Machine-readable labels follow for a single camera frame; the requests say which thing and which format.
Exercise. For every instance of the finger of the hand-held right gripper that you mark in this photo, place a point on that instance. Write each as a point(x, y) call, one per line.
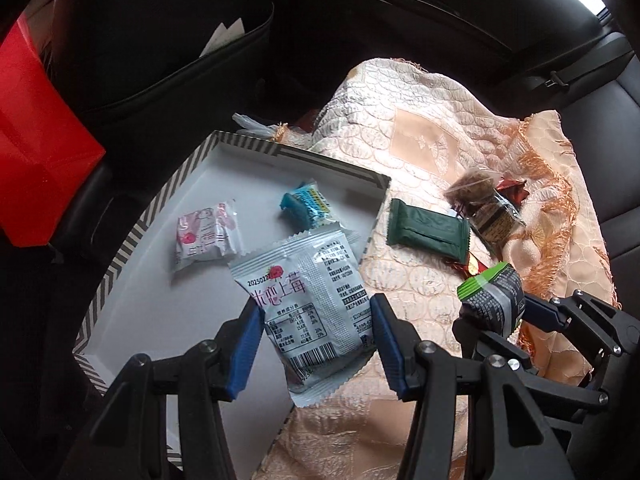
point(467, 336)
point(542, 311)

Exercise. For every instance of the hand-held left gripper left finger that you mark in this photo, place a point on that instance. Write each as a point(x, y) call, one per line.
point(247, 342)

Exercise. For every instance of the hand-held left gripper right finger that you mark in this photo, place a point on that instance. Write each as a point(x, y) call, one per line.
point(386, 342)

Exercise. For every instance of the green and black snack packet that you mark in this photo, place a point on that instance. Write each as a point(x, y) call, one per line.
point(492, 300)

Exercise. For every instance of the white strawberry snack packet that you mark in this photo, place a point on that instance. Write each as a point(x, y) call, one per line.
point(310, 300)

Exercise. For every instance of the white box with striped rim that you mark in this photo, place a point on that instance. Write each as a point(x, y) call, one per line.
point(150, 300)

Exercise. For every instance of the red-brown gold print candy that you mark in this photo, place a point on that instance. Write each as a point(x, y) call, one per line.
point(472, 265)
point(512, 190)

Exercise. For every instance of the dark green snack packet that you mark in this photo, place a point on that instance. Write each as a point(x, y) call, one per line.
point(425, 230)

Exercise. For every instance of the pink and white snack packet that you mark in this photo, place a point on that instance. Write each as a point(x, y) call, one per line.
point(205, 235)

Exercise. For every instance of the clear dried fruit packet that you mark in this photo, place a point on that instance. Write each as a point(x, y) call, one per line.
point(472, 185)

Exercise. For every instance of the teal snack packet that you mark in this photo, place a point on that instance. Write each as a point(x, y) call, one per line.
point(305, 205)

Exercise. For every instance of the black leather car seat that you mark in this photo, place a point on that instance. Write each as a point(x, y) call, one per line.
point(600, 160)

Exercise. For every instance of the clear plastic bag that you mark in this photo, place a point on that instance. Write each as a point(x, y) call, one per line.
point(252, 125)

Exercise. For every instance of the peach fringed blanket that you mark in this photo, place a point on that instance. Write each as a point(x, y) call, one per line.
point(400, 125)

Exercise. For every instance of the seat belt buckle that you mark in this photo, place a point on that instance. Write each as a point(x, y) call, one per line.
point(562, 76)

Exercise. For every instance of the red bag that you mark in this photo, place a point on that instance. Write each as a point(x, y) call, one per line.
point(35, 135)

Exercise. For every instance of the white papers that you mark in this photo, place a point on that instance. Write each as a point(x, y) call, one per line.
point(225, 35)

